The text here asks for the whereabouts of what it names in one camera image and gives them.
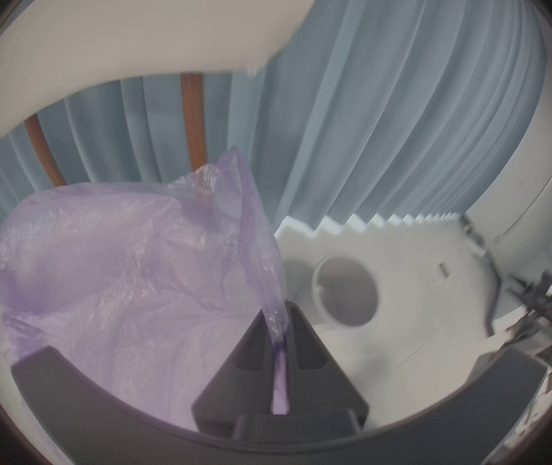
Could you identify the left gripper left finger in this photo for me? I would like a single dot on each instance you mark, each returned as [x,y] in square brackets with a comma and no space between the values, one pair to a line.
[222,395]

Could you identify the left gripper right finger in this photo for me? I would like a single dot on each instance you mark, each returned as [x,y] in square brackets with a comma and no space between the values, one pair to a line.
[334,395]

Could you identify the pale blue curtain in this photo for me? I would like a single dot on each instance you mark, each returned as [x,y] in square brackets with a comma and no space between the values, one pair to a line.
[402,114]

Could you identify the white chair with wooden legs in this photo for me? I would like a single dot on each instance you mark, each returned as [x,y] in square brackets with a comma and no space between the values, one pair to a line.
[135,27]

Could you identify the purple plastic bag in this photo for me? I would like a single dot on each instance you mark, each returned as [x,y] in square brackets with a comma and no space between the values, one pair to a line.
[111,284]

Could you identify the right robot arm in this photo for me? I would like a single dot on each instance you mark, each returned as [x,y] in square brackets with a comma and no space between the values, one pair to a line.
[544,298]

